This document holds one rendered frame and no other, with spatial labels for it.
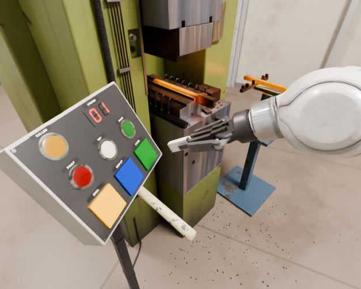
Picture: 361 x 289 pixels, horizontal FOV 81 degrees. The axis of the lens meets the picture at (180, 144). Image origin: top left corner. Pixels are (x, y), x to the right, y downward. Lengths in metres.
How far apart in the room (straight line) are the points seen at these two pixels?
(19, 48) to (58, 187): 0.82
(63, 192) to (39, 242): 1.40
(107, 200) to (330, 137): 0.45
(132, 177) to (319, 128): 0.46
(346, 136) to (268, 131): 0.22
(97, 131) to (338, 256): 1.70
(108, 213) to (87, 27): 0.56
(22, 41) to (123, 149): 0.75
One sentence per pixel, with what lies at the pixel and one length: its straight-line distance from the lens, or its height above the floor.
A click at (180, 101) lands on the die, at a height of 0.99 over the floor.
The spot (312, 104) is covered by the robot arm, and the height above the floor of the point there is 1.33.
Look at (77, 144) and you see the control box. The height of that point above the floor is 1.14.
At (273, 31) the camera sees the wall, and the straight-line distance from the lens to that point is 3.64.
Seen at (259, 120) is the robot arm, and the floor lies 1.21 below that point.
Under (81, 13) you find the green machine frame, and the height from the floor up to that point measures 1.36.
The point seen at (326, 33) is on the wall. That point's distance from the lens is 3.66.
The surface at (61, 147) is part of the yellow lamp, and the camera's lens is 0.50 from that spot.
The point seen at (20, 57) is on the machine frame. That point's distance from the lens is 1.20.
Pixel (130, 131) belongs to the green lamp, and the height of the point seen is 1.08.
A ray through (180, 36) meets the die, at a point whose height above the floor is 1.27.
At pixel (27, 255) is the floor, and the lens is 1.87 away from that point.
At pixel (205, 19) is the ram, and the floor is 1.31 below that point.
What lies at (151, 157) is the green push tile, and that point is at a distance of 0.67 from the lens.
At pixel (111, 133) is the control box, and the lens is 0.59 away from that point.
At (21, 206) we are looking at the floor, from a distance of 2.18.
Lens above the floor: 1.43
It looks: 38 degrees down
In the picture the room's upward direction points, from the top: straight up
